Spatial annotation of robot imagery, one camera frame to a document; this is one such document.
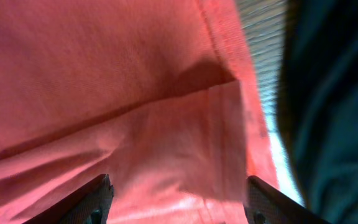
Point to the black crumpled garment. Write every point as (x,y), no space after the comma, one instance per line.
(321,72)

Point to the orange t-shirt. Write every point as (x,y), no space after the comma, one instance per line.
(159,95)

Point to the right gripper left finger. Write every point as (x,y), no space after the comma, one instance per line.
(90,204)

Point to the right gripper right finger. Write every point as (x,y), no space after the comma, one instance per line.
(267,205)

